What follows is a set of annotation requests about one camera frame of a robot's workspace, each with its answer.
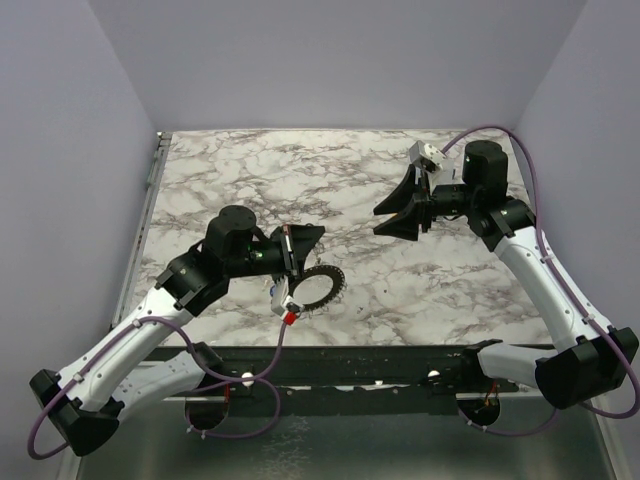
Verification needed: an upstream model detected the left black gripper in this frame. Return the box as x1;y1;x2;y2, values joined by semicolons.
227;224;325;288

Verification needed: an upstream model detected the perforated metal ring disc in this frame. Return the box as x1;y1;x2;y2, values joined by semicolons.
289;264;346;312

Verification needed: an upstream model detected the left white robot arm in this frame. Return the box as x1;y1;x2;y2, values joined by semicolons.
29;205;325;456

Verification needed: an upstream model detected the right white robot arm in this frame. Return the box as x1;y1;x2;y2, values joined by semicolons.
374;140;639;410

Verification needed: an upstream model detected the clear plastic organizer box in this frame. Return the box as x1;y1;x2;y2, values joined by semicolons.
438;159;458;184

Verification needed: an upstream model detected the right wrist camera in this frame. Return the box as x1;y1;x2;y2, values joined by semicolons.
409;141;451;185

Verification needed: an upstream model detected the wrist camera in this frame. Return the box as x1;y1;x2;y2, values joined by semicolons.
271;276;304;326
409;141;451;185

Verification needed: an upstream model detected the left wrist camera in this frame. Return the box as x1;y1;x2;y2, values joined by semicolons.
271;276;304;326

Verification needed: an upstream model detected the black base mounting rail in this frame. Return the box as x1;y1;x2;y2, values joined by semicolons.
134;343;521;417

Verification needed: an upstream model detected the aluminium frame rail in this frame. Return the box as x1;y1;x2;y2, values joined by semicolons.
59;130;174;480

